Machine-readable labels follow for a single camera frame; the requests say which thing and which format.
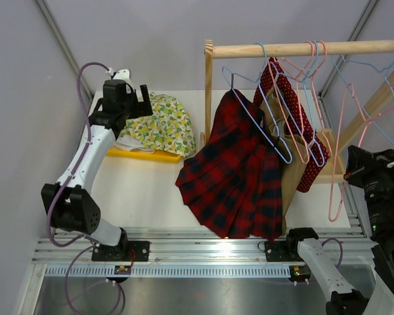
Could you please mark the lemon print skirt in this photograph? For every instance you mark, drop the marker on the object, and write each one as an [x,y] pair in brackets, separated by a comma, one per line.
[168,129]

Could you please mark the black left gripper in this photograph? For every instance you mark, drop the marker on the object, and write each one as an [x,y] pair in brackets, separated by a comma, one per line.
[144,107]

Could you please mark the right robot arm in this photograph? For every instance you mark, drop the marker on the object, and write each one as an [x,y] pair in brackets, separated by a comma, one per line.
[303,250]

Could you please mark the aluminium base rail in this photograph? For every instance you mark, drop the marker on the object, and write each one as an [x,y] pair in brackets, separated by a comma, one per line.
[169,254]

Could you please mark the yellow plastic tray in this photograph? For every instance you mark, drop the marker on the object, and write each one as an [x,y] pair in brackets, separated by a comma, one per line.
[158,155]

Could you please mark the wooden rack left post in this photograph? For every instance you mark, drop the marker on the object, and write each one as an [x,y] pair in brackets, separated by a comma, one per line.
[208,55]

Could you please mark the tan brown skirt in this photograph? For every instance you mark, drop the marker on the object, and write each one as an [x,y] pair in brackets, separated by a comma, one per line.
[292,148]

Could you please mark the red black plaid skirt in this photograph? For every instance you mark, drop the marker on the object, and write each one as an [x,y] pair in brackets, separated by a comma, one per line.
[232,185]

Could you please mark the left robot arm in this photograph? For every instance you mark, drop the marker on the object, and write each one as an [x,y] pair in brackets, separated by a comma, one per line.
[68,202]

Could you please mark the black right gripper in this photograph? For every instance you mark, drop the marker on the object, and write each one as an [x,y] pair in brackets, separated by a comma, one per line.
[362,163]

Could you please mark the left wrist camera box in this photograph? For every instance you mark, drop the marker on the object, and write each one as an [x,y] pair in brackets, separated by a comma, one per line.
[123,74]

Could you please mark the pink hanger with lemon skirt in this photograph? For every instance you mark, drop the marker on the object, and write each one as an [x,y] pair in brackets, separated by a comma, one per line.
[349,88]

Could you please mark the wooden rack rod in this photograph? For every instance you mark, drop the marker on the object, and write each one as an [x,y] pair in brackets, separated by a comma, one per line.
[303,49]

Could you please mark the blue hanger with plaid skirt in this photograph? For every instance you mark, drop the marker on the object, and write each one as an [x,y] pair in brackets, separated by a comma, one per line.
[229,76]

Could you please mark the red white polka-dot skirt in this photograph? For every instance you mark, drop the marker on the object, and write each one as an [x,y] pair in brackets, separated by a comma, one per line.
[297,121]

